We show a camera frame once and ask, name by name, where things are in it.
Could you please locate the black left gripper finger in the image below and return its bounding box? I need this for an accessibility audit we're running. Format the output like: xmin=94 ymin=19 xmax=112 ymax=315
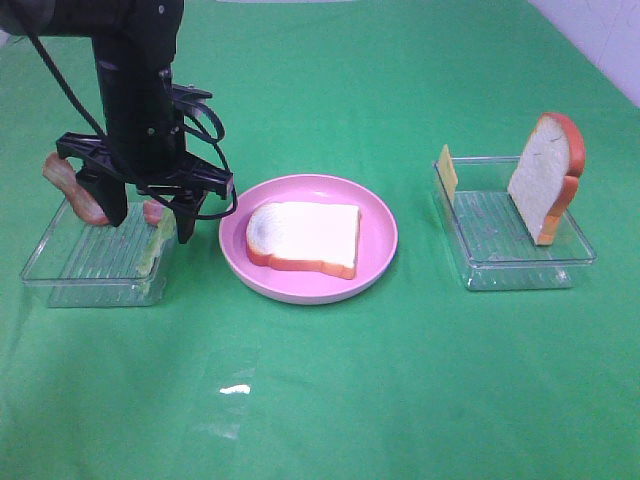
xmin=170 ymin=190 xmax=206 ymax=244
xmin=76 ymin=167 xmax=128 ymax=227

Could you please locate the pink round plate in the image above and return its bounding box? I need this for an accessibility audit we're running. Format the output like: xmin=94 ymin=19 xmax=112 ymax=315
xmin=219 ymin=174 xmax=398 ymax=305

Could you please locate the right clear plastic tray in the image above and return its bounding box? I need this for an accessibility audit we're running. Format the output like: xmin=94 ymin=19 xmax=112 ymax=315
xmin=432 ymin=156 xmax=597 ymax=291

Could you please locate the yellow toy cheese slice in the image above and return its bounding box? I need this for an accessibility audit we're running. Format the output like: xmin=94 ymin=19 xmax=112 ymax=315
xmin=437 ymin=144 xmax=458 ymax=204

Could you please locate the toy bacon strip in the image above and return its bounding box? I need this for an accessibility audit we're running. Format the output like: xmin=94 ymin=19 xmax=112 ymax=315
xmin=42 ymin=152 xmax=109 ymax=226
xmin=143 ymin=199 xmax=166 ymax=226

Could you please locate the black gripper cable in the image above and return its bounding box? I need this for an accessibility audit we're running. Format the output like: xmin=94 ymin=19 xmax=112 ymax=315
xmin=22 ymin=29 xmax=239 ymax=221

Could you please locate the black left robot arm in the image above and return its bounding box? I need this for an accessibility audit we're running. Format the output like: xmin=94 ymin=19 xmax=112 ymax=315
xmin=1 ymin=1 xmax=237 ymax=244

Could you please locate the left clear plastic tray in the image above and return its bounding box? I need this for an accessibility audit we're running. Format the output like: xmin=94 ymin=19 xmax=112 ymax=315
xmin=20 ymin=200 xmax=177 ymax=308

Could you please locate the clear tape patch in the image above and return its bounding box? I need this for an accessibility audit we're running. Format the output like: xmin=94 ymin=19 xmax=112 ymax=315
xmin=190 ymin=347 xmax=258 ymax=441

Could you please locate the clear plastic tray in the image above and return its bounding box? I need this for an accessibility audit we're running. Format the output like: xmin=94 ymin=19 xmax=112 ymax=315
xmin=20 ymin=200 xmax=177 ymax=308
xmin=432 ymin=156 xmax=597 ymax=291

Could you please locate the toy bread slice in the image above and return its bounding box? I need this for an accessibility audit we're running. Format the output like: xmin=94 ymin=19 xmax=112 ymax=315
xmin=245 ymin=201 xmax=361 ymax=280
xmin=507 ymin=112 xmax=586 ymax=246

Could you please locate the toy lettuce leaf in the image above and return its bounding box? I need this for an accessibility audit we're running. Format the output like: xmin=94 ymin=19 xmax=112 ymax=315
xmin=137 ymin=211 xmax=176 ymax=276

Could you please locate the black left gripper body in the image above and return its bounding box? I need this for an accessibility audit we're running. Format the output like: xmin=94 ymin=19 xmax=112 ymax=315
xmin=56 ymin=83 xmax=233 ymax=199

